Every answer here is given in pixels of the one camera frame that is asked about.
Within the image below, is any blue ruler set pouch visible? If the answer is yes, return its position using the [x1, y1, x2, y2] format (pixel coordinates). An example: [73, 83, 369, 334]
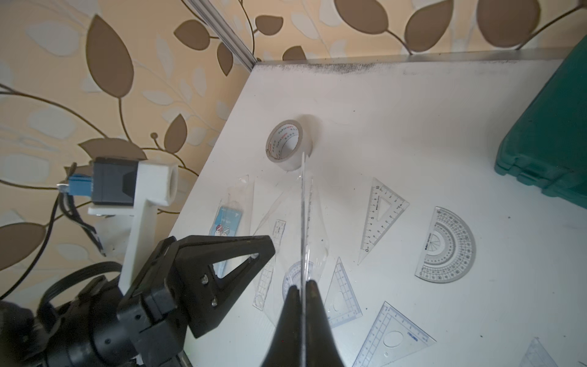
[208, 173, 254, 278]

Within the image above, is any green plastic tool case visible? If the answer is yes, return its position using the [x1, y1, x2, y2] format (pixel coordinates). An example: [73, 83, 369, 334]
[495, 38, 586, 208]

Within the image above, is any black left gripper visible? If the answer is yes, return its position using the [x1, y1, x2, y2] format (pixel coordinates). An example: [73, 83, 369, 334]
[1, 235, 275, 366]

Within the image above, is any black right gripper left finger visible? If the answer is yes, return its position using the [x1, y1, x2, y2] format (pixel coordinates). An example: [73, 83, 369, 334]
[261, 285, 302, 367]

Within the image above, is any aluminium frame post back left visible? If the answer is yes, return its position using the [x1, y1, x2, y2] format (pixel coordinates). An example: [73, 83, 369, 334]
[184, 0, 257, 72]

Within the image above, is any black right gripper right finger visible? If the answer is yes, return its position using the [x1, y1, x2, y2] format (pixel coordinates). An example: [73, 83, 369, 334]
[304, 280, 344, 367]

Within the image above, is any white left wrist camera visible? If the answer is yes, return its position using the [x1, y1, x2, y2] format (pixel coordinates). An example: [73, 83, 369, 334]
[57, 157, 180, 295]

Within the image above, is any clear triangle ruler small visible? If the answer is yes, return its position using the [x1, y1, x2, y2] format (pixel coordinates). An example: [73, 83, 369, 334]
[325, 258, 362, 329]

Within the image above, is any clear triangle ruler long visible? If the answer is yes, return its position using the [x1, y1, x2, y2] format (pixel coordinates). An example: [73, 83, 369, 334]
[353, 301, 437, 367]

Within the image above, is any clear straight ruler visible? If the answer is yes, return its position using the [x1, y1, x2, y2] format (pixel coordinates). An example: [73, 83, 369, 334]
[253, 220, 287, 310]

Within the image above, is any clear packing tape roll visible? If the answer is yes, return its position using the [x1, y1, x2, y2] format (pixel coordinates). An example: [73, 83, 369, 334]
[265, 119, 313, 171]

